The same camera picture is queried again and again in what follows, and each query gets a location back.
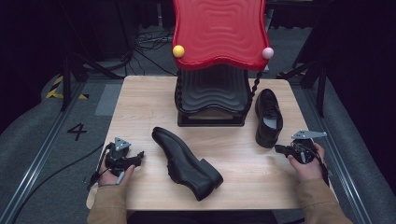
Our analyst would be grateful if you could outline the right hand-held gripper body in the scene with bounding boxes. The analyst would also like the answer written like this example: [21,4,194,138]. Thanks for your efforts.
[290,130,328,165]

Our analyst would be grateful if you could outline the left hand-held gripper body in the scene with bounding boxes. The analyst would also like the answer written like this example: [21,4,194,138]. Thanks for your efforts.
[105,136,135,177]

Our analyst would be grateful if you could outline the black leather shoe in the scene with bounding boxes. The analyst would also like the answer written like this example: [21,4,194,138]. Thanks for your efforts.
[150,126,224,203]
[254,88,285,149]

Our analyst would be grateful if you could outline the red and black shoe rack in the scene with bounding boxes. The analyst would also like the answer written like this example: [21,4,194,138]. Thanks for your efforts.
[171,0,276,128]

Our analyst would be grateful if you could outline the person's right hand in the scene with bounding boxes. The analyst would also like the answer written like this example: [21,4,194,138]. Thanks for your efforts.
[286,142,327,183]

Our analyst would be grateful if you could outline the person's left hand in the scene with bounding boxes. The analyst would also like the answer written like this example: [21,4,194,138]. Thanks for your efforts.
[97,151,136,188]

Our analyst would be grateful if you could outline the black metal stand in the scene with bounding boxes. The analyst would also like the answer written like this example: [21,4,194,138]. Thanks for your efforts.
[60,50,126,113]
[276,60,329,119]

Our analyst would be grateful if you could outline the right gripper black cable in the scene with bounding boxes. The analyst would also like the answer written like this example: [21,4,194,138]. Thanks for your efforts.
[306,143,331,188]

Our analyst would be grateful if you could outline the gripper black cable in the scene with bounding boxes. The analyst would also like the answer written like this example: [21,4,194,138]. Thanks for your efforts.
[11,141,115,224]
[306,143,331,188]

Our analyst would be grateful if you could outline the metal floor rail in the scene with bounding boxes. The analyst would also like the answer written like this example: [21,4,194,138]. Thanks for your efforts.
[302,85,374,224]
[0,79,87,224]

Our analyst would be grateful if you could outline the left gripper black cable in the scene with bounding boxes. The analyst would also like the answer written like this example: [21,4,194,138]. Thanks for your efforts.
[11,141,115,224]

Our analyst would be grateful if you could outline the bundle of floor cables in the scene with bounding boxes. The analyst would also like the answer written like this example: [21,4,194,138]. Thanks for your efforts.
[132,26,177,77]

